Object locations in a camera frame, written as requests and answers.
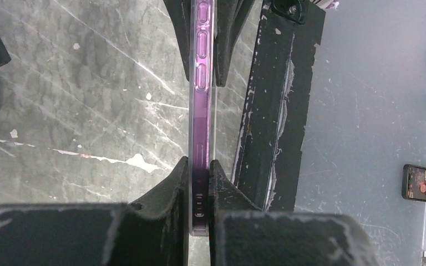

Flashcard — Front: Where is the small device with lit screen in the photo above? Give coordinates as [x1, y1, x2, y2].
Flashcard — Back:
[402, 164, 426, 202]

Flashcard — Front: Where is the black phone without case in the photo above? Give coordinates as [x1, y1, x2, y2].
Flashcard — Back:
[189, 1, 215, 237]

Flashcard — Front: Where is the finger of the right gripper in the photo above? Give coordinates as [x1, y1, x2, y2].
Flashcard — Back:
[214, 0, 255, 87]
[164, 0, 191, 81]

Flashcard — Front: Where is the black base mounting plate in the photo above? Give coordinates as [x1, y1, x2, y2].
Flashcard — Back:
[231, 1, 326, 211]

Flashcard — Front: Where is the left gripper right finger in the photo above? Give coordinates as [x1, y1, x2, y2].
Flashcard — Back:
[209, 160, 378, 265]

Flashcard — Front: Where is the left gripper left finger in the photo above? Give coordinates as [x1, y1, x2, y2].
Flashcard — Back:
[0, 157, 189, 265]

